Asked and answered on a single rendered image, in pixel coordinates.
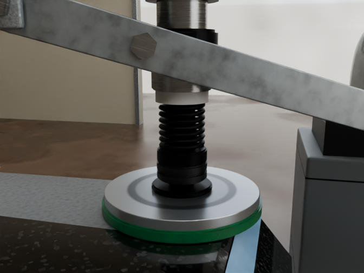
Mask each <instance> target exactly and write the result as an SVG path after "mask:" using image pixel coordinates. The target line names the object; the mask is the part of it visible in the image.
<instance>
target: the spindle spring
mask: <svg viewBox="0 0 364 273"><path fill-rule="evenodd" d="M204 107H205V103H202V104H197V105H190V106H169V105H167V104H161V105H160V106H159V109H160V110H161V111H160V112H159V115H160V116H161V117H160V118H159V122H161V124H159V128H160V129H161V130H160V131H159V134H160V135H161V136H160V137H159V140H160V141H161V142H160V144H159V146H160V147H161V148H163V149H165V150H169V151H188V150H193V149H196V148H200V147H202V146H204V144H205V140H204V138H205V134H204V132H205V127H204V125H205V121H204V119H205V115H204V113H205V108H204ZM194 110H197V111H195V112H188V113H169V112H185V111H194ZM194 116H197V117H195V118H191V119H179V120H174V119H169V118H190V117H194ZM188 124H195V125H189V126H169V125H188ZM191 130H195V131H191ZM169 131H191V132H182V133H173V132H169ZM189 137H194V138H189ZM169 138H189V139H169ZM191 143H195V144H191ZM169 144H190V145H179V146H176V145H169Z"/></svg>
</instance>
